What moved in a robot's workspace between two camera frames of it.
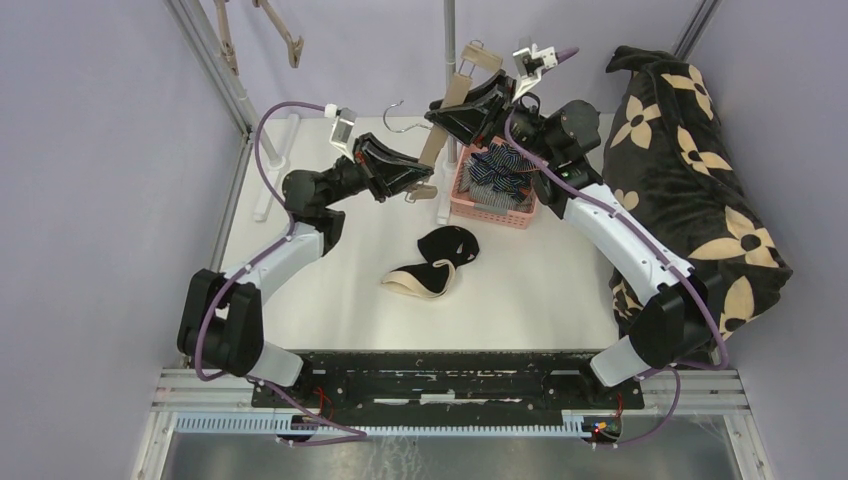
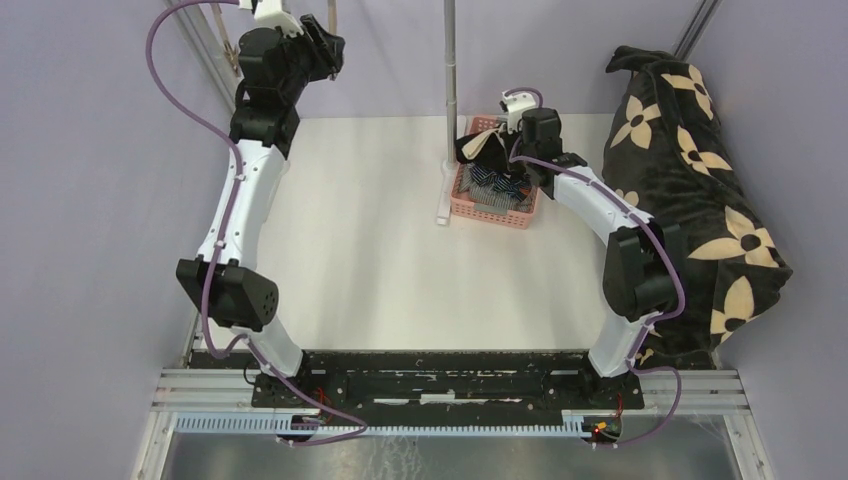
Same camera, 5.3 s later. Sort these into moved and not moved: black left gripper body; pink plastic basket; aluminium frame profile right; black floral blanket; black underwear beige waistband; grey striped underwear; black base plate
Moved: black underwear beige waistband; black left gripper body
Not moved: grey striped underwear; black floral blanket; pink plastic basket; aluminium frame profile right; black base plate
